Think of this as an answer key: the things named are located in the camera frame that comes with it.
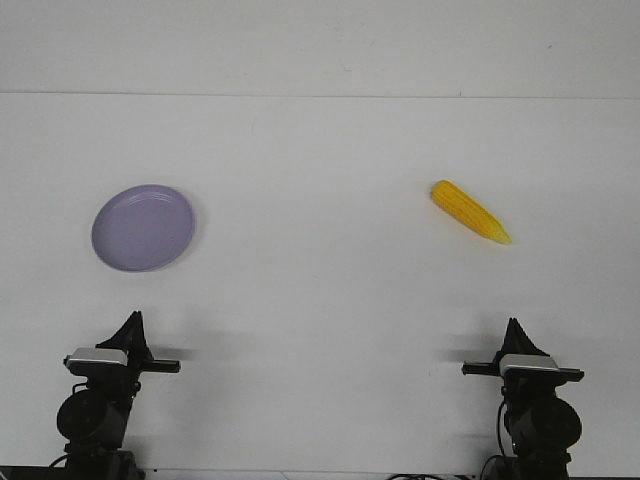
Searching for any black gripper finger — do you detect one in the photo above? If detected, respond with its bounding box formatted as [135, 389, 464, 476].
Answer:
[493, 318, 517, 364]
[95, 311, 136, 350]
[130, 311, 154, 361]
[513, 319, 549, 357]

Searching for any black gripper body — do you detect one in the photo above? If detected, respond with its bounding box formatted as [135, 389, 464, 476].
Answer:
[462, 362, 584, 400]
[69, 359, 181, 395]

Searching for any purple round plate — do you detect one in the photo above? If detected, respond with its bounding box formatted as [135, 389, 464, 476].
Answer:
[91, 184, 196, 272]

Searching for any yellow corn cob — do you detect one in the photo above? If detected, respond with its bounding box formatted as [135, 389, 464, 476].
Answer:
[430, 180, 512, 245]

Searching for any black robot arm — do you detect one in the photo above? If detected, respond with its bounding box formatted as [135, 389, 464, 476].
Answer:
[461, 318, 585, 479]
[45, 311, 181, 479]

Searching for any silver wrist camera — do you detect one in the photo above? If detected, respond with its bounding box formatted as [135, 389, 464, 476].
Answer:
[63, 347, 128, 376]
[499, 354, 559, 378]

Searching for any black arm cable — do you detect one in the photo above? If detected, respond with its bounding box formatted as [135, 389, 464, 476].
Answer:
[495, 402, 512, 457]

